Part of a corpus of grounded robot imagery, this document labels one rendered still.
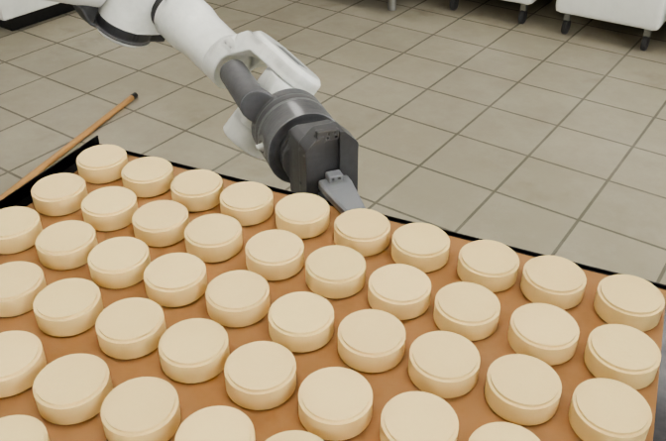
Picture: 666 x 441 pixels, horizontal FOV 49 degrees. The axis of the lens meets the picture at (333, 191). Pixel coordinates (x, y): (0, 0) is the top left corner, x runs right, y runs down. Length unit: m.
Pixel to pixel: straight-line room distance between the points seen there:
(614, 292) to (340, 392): 0.24
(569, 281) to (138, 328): 0.34
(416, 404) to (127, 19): 0.68
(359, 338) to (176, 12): 0.56
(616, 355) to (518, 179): 2.17
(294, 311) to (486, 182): 2.14
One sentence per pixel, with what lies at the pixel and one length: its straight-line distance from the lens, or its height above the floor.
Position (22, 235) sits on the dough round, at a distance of 0.70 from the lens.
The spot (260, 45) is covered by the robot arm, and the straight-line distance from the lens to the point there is 0.90.
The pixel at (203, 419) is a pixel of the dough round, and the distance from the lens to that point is 0.50.
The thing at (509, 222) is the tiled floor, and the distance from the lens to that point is 2.49.
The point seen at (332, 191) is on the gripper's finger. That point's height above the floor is 1.01.
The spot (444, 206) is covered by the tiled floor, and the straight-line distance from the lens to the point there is 2.52.
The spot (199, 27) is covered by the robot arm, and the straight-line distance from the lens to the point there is 0.96.
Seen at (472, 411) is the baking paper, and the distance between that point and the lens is 0.53.
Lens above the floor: 1.40
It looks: 33 degrees down
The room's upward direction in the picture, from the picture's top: straight up
